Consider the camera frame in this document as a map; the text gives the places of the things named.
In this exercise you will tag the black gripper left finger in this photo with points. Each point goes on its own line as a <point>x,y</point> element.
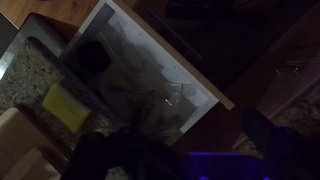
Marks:
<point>95,154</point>

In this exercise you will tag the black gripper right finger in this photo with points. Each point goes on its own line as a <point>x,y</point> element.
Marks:
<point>287,154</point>

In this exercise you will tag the yellow sponge pack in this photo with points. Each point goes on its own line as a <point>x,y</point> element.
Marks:
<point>64,106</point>

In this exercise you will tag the open white drawer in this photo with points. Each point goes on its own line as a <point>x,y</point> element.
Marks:
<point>133,70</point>

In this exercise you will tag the wooden cutting board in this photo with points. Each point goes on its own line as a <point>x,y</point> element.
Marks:
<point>25,152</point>

